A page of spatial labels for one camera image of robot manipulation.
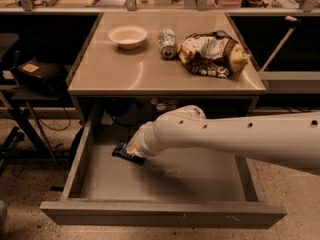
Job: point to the white paper bowl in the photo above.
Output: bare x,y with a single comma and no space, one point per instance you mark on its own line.
128,36

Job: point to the black desk frame left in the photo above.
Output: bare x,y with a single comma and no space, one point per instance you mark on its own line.
27,120

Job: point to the green white soda can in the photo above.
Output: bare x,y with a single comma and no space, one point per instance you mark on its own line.
167,43

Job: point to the white handled stick tool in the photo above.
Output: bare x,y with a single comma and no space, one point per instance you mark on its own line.
293,24

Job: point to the grey open drawer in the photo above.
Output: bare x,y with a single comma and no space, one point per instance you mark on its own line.
196,188

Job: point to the grey counter cabinet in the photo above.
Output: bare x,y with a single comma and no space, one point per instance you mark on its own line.
105,70

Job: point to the dark blue snack bar wrapper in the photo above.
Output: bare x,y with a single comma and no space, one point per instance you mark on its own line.
121,152

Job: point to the padded gripper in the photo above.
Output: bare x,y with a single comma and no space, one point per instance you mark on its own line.
142,138

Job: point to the black box with label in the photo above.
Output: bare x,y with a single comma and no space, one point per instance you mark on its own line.
44,78

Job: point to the crumpled brown chip bag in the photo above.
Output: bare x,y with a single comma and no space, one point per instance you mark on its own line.
214,54

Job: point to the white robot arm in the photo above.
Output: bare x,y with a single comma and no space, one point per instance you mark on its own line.
288,140

